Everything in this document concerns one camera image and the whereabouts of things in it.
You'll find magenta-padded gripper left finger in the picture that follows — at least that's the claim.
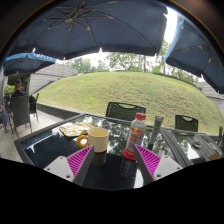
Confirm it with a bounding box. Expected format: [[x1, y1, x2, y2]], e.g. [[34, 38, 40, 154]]
[[43, 144, 96, 187]]

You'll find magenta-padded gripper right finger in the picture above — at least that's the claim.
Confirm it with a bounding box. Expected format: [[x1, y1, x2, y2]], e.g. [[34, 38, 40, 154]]
[[133, 143, 184, 185]]

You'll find clear red-capped drink bottle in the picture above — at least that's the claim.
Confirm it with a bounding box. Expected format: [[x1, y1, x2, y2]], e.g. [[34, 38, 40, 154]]
[[123, 112, 148, 158]]

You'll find grey device with coloured stripes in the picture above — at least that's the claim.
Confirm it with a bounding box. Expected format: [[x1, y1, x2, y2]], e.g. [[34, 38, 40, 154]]
[[148, 115, 164, 151]]

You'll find small round dish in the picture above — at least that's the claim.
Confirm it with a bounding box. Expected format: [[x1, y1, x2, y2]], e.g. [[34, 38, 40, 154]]
[[192, 139, 203, 149]]

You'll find yellow foil packet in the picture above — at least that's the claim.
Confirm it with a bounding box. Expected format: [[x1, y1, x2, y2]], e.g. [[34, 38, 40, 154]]
[[59, 121, 98, 138]]

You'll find narrow black plastic chair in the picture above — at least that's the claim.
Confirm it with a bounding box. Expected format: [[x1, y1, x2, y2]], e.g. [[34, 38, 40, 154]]
[[174, 114, 199, 133]]

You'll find black slim-legged chair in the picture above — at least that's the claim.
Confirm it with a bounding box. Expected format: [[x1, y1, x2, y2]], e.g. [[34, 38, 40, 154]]
[[29, 92, 40, 123]]

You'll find wide black plastic chair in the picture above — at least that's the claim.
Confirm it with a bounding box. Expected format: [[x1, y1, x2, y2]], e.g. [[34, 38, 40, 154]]
[[105, 101, 147, 123]]

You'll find dark wicker chair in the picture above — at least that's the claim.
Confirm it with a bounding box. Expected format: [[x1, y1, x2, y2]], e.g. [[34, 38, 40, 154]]
[[9, 95, 33, 130]]

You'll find person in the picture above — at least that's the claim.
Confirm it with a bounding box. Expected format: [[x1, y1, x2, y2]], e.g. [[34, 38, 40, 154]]
[[0, 104, 11, 134], [10, 78, 29, 101]]

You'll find grey building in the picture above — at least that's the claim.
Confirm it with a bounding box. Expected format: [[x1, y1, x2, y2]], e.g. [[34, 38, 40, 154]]
[[28, 63, 79, 96]]

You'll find blue parasol with white lettering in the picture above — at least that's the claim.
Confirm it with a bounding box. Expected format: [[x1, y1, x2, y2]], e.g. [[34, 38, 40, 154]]
[[2, 52, 58, 77]]

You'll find dark blue parasol, light trim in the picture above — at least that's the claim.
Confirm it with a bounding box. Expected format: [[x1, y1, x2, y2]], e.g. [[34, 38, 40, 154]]
[[163, 14, 224, 94]]

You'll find large dark blue parasol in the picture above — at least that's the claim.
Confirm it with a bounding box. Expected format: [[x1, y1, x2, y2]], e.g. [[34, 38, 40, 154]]
[[0, 0, 169, 61]]

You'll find cream mug with yellow handle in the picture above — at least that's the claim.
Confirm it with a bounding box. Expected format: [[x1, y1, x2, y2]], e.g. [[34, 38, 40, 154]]
[[76, 126, 111, 154]]

